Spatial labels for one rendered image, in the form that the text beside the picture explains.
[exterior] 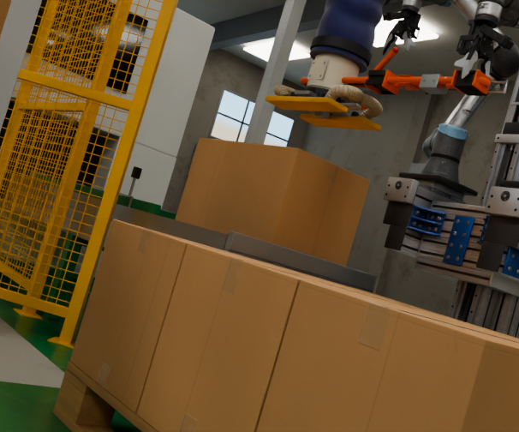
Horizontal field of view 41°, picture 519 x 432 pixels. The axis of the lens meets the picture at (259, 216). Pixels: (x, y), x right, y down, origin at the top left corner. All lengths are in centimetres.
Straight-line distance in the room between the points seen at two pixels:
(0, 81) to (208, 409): 154
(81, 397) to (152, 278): 39
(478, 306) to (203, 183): 113
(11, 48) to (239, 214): 98
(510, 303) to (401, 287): 832
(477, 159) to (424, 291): 209
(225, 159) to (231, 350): 139
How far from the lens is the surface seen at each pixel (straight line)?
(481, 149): 1064
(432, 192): 271
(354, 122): 253
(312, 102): 243
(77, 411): 188
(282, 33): 593
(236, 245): 222
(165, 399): 154
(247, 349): 133
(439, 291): 1040
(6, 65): 259
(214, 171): 269
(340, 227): 257
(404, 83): 234
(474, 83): 217
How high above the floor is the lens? 57
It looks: 3 degrees up
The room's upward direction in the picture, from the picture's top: 16 degrees clockwise
